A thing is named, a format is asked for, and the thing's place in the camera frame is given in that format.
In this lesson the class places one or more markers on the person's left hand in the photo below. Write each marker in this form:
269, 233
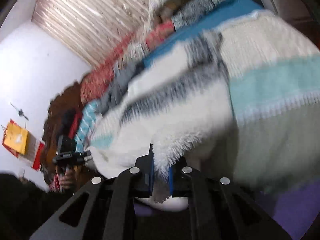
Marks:
66, 181

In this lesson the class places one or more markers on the yellow red wall hanging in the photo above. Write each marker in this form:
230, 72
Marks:
17, 137

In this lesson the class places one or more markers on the blue quilted mattress pad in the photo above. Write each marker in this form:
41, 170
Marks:
225, 12

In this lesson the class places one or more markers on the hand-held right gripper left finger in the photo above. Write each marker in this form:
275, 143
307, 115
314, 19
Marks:
145, 177

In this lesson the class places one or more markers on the grey cloth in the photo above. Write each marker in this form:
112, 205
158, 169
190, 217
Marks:
120, 85

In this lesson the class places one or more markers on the teal white striped cloth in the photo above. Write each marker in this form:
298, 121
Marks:
87, 122

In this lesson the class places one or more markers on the red patterned quilt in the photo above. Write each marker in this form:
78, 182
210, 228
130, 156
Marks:
97, 82

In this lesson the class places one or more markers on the white fleece garment black pattern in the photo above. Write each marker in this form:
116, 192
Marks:
175, 105

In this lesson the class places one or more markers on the person's left forearm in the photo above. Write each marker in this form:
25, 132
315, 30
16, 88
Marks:
25, 200

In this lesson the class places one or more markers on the grey wall hook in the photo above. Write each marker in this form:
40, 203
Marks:
20, 111

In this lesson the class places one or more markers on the beige teal chevron bedsheet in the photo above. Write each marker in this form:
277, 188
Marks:
262, 80

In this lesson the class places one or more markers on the purple cloth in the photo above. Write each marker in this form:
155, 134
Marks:
287, 205

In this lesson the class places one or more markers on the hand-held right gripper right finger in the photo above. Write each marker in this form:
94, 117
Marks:
177, 182

